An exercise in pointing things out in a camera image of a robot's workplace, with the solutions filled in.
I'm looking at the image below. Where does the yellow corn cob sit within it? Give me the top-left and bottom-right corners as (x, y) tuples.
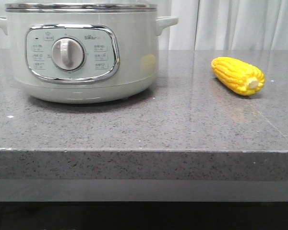
(211, 57), (265, 96)

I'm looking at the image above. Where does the glass pot lid steel rim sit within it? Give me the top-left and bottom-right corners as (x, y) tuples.
(4, 1), (157, 13)

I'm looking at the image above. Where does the pale green electric cooking pot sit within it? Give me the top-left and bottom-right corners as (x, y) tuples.
(0, 11), (178, 104)

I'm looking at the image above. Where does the white pleated curtain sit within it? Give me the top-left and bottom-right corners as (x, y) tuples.
(0, 0), (288, 51)

